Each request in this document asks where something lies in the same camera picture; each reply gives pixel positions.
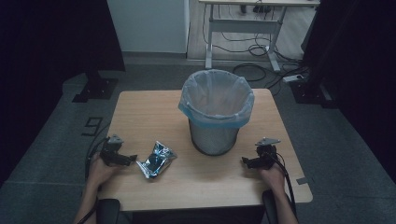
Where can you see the grey tape piece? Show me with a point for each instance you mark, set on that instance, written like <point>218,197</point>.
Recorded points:
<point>301,180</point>

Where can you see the person's right hand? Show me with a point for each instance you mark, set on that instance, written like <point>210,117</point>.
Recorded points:
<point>274,178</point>

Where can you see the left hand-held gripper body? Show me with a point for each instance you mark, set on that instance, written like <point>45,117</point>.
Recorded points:
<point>111,151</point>

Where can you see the black chair armrest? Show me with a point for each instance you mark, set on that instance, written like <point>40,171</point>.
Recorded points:
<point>269,207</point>
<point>107,211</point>

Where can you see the black mesh trash bin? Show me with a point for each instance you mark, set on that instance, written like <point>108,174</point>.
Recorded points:
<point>214,138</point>

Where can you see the black stand base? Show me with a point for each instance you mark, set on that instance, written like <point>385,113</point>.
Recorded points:
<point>96,88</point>
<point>311,91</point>

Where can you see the person's left hand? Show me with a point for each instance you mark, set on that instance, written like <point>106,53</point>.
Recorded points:
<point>100,173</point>

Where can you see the dark curtain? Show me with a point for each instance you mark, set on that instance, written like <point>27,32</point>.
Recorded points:
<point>46,46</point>
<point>358,62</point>

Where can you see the white cabinet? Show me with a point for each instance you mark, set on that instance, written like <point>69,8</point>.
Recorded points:
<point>148,25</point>

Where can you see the translucent blue bin liner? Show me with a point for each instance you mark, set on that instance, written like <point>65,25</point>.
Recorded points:
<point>216,98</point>

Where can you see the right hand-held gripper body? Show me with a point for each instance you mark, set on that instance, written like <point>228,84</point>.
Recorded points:
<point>266,154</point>

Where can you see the silver foil packet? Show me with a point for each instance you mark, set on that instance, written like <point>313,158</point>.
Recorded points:
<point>156,160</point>

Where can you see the white power strip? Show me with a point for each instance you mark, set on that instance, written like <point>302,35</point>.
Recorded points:
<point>292,78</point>

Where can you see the white desk with metal legs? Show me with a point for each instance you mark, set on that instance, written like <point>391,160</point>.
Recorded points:
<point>243,25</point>

